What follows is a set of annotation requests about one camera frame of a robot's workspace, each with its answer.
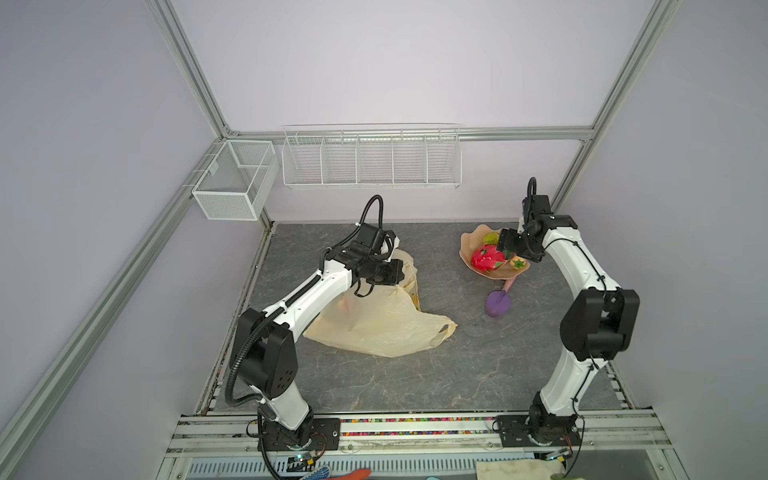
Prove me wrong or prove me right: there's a pink wavy fruit plate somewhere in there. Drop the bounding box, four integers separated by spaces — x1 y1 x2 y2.
459 224 530 280

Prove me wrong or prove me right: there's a long white wire basket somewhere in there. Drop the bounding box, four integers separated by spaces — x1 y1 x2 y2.
282 123 463 189

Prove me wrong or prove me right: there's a red dragon fruit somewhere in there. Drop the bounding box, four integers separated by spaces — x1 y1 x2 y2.
470 245 508 272

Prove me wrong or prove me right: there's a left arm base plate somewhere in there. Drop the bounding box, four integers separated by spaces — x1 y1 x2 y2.
259 415 341 451

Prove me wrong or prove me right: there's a red blue glove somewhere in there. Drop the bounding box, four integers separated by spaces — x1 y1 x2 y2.
300 466 372 480

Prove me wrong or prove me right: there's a pink purple spatula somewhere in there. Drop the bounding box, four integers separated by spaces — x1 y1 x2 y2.
485 278 515 318

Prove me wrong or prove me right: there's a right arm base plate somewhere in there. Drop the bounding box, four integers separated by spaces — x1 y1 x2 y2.
492 413 582 447

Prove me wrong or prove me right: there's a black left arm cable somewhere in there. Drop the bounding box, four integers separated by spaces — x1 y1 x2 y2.
224 194 385 408

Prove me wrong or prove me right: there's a red yellow peach with leaf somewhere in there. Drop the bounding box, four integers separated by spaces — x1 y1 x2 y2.
508 256 529 271

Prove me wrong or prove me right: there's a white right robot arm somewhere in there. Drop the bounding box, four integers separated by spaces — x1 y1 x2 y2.
499 193 640 445

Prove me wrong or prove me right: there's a cream plastic bag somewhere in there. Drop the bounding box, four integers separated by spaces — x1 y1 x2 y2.
303 249 457 358

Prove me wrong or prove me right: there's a small white mesh basket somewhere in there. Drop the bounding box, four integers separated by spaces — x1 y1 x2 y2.
192 140 279 221

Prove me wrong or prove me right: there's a beige cloth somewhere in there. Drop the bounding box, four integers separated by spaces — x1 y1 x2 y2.
475 459 565 480

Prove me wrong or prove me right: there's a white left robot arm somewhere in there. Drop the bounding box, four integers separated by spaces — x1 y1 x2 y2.
223 222 404 446

